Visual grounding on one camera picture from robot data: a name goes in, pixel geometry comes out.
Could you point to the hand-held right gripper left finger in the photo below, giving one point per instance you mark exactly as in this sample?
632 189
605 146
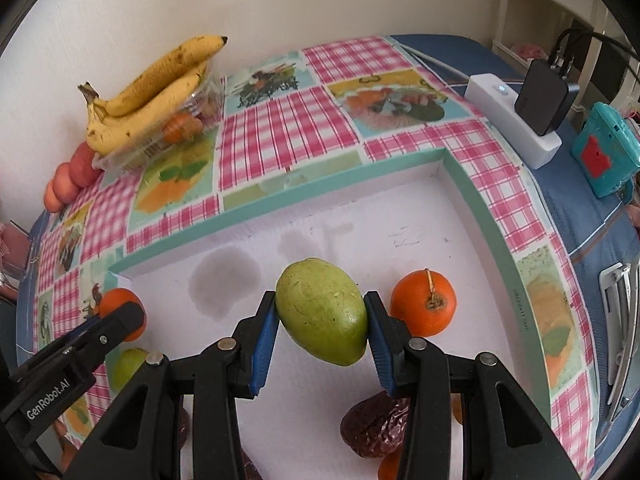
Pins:
262 355

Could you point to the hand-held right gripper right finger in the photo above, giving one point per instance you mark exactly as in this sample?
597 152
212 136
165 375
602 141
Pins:
380 355

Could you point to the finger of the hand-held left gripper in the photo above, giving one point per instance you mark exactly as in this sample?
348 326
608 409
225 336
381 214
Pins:
115 332

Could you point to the orange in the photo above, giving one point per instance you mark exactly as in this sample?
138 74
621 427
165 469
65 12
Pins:
390 467
180 127
112 300
422 305

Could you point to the long green mango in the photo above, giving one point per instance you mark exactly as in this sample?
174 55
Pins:
320 310

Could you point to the white tray with teal rim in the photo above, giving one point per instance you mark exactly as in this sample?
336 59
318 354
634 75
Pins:
350 230

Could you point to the round green mango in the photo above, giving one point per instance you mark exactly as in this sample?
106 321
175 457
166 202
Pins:
127 367

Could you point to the glass vase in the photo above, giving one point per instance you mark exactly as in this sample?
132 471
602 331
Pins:
25 269

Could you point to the large red apple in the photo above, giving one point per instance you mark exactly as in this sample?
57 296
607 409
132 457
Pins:
82 165

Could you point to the bunch of yellow bananas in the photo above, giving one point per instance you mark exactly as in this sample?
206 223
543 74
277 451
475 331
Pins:
145 115

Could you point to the pink checked printed tablecloth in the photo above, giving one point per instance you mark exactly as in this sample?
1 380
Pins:
280 125

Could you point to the clear plastic container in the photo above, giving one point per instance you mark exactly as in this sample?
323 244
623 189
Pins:
200 100

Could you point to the yellow banana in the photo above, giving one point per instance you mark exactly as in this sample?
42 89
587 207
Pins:
165 67

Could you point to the white power strip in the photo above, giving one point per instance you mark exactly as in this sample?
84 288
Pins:
500 105

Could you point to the teal case with red patch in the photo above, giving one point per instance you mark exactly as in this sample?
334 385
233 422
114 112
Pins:
605 150

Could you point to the black charger adapter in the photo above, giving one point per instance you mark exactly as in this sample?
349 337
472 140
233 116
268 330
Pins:
542 95

